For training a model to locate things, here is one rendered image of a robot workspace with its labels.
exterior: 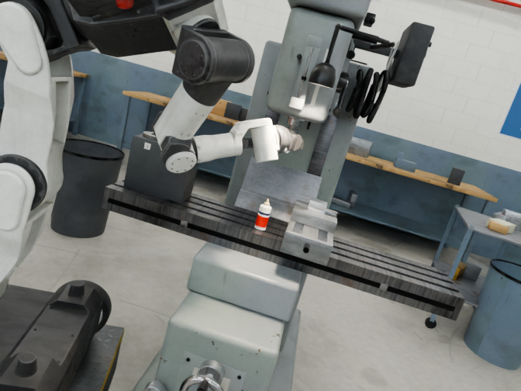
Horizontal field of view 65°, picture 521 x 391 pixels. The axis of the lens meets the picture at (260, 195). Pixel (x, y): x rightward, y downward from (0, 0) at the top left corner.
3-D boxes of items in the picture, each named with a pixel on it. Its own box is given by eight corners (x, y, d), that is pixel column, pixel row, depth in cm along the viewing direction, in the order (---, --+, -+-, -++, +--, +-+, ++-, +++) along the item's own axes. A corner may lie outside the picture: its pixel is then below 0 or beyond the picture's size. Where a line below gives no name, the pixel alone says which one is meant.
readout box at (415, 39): (417, 88, 147) (439, 27, 142) (392, 81, 148) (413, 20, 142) (407, 89, 166) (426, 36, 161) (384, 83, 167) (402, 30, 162)
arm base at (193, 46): (190, 102, 83) (218, 57, 76) (155, 57, 85) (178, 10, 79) (236, 98, 95) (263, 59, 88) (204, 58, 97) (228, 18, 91)
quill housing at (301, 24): (326, 126, 127) (358, 19, 119) (262, 108, 129) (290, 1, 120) (326, 123, 145) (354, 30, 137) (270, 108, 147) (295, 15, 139)
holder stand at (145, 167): (181, 203, 144) (193, 149, 139) (122, 186, 146) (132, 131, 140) (191, 195, 156) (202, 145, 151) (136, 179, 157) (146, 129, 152)
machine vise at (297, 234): (326, 266, 124) (337, 233, 122) (279, 251, 126) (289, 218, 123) (328, 232, 158) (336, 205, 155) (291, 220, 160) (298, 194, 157)
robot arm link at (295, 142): (307, 131, 132) (296, 130, 121) (298, 160, 135) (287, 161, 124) (272, 120, 136) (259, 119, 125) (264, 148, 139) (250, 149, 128)
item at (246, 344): (225, 522, 124) (278, 358, 109) (127, 485, 127) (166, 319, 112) (264, 360, 202) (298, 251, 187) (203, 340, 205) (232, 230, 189)
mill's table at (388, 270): (456, 321, 131) (466, 299, 129) (101, 208, 142) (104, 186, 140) (437, 289, 153) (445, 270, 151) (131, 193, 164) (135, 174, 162)
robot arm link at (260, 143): (284, 122, 123) (270, 120, 112) (290, 157, 123) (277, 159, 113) (250, 129, 127) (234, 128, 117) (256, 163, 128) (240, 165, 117)
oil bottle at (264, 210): (264, 231, 139) (273, 202, 137) (253, 228, 140) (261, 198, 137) (266, 228, 143) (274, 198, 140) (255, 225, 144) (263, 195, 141)
